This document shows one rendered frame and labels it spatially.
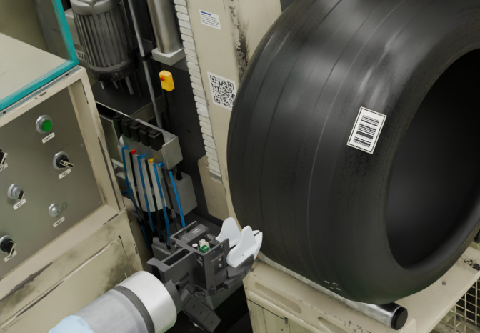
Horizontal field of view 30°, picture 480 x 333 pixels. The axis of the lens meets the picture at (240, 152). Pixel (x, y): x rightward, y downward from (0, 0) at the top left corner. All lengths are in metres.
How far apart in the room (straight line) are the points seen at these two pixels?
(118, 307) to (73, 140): 0.78
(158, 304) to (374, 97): 0.44
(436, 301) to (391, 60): 0.64
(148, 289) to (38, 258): 0.78
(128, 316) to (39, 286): 0.78
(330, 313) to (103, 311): 0.66
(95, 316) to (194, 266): 0.17
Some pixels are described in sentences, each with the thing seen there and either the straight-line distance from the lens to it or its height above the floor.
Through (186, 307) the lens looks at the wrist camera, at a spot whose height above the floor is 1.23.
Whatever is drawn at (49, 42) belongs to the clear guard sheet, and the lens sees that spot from 1.80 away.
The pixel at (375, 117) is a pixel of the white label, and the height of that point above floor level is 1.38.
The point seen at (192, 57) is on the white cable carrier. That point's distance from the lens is 1.78.
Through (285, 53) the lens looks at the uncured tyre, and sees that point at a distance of 1.43.
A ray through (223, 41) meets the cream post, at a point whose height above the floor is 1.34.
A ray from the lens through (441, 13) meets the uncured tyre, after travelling 1.44.
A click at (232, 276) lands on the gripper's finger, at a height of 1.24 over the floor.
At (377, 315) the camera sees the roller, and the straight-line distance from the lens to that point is 1.68.
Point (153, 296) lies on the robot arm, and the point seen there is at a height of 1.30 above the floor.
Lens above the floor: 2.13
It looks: 36 degrees down
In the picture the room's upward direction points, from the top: 10 degrees counter-clockwise
